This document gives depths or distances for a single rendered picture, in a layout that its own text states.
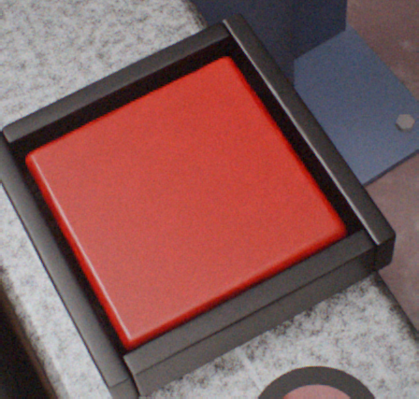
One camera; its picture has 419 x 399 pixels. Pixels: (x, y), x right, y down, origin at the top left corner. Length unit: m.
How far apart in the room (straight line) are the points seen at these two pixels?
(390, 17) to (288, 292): 1.22
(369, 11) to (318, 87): 0.14
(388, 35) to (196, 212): 1.18
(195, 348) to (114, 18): 0.11
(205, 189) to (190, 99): 0.03
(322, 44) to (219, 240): 1.16
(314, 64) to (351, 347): 1.14
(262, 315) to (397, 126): 1.10
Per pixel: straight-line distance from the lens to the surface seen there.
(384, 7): 1.48
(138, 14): 0.33
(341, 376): 0.27
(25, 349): 0.33
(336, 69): 1.40
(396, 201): 1.33
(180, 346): 0.26
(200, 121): 0.29
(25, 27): 0.33
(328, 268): 0.27
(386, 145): 1.35
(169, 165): 0.28
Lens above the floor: 1.17
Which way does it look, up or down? 61 degrees down
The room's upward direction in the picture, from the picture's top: 8 degrees counter-clockwise
